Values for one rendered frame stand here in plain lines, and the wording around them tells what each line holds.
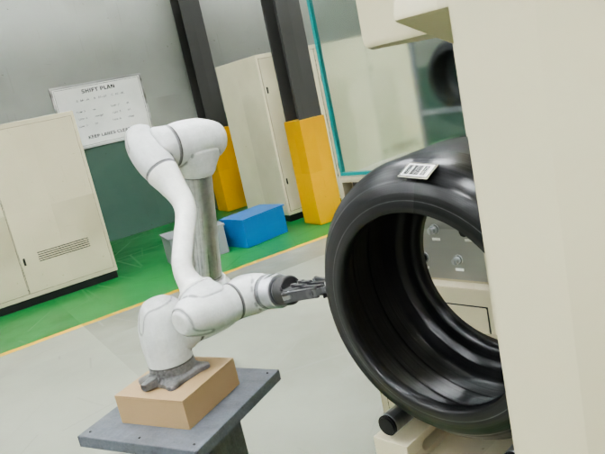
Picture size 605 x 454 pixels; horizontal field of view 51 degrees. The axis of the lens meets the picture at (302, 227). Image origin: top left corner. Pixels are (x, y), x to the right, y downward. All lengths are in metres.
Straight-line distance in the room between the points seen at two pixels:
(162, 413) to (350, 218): 1.14
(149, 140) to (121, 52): 7.55
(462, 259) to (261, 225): 5.09
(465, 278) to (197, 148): 0.93
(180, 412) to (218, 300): 0.59
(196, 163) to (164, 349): 0.61
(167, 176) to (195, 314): 0.48
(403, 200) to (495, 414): 0.41
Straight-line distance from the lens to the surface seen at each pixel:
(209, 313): 1.57
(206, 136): 2.00
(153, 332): 2.13
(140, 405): 2.19
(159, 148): 1.92
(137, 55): 9.52
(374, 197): 1.16
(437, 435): 1.48
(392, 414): 1.38
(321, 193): 7.20
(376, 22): 0.77
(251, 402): 2.19
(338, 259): 1.27
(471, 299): 2.05
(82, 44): 9.34
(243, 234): 6.90
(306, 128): 7.09
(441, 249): 2.10
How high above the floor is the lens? 1.62
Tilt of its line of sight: 13 degrees down
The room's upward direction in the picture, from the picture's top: 12 degrees counter-clockwise
